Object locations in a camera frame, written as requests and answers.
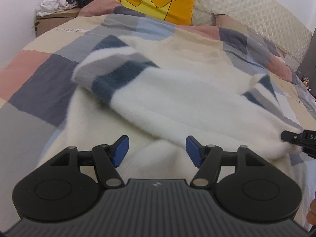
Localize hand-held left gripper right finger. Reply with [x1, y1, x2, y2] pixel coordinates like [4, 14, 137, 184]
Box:
[185, 135, 268, 187]

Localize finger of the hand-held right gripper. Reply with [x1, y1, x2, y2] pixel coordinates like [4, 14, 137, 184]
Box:
[281, 130, 304, 144]

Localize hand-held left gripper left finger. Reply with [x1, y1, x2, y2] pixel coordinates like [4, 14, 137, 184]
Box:
[49, 135, 130, 188]

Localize white and blue sweater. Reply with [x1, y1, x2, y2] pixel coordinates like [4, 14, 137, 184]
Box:
[38, 35, 308, 185]

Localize white clothes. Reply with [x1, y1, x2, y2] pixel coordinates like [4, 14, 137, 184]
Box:
[36, 0, 77, 18]

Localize person's right hand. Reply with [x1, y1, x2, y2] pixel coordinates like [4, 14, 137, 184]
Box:
[307, 198, 316, 226]

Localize patchwork quilt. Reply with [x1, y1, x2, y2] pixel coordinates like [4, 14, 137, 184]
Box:
[0, 0, 316, 228]

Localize patchwork pillow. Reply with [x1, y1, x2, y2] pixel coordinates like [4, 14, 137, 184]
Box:
[213, 13, 282, 55]

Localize cream quilted headboard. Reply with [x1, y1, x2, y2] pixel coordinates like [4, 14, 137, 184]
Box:
[193, 0, 313, 64]

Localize cardboard box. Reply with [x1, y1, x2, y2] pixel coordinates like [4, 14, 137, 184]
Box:
[34, 7, 82, 38]

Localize yellow crown pillow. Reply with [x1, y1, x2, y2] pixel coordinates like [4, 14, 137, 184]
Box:
[97, 0, 200, 26]

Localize grey wall cabinet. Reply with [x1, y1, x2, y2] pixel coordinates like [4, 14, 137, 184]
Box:
[295, 27, 316, 97]

